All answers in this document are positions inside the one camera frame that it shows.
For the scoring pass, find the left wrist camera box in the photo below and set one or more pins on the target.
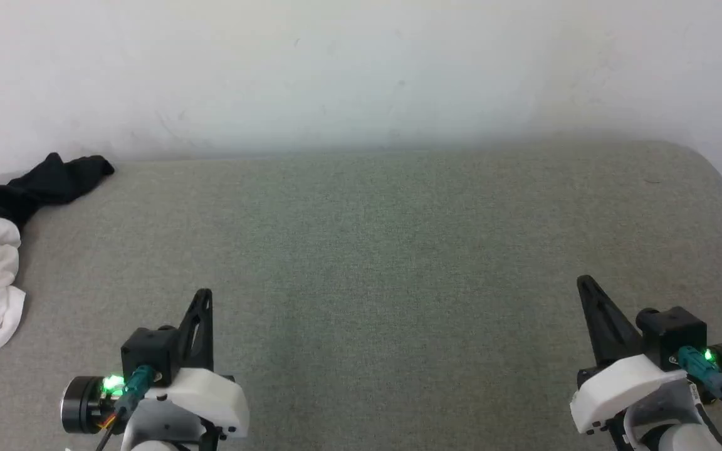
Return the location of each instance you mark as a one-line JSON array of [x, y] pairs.
[[148, 347]]

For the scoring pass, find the black and white raglan shirt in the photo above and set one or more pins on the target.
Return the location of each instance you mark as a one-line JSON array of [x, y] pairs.
[[54, 181]]

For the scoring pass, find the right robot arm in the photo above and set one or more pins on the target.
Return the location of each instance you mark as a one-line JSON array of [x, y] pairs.
[[674, 432]]

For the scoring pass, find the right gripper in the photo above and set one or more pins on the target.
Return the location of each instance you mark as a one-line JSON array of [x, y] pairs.
[[618, 385]]

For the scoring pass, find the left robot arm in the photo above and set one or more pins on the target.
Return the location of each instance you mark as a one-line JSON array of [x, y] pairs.
[[163, 432]]

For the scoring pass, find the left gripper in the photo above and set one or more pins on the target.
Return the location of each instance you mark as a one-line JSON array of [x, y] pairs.
[[210, 401]]

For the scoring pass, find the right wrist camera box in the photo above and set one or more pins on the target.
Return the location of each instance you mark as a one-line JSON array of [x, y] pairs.
[[671, 332]]

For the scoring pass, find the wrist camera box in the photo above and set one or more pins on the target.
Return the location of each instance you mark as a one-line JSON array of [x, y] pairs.
[[148, 347], [671, 332]]

